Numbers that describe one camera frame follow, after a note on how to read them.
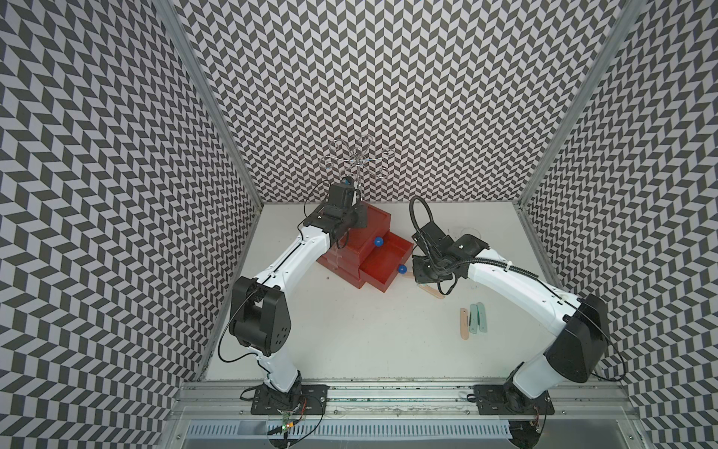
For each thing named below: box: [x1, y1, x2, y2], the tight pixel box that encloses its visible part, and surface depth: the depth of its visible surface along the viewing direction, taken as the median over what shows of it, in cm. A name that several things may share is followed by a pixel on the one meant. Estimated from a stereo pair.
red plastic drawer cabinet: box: [316, 202, 415, 293], surface depth 86 cm
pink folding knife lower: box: [459, 307, 470, 341], surface depth 88 cm
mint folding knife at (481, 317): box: [475, 302, 488, 334], surface depth 89 cm
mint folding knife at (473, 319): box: [468, 303, 478, 334], surface depth 88 cm
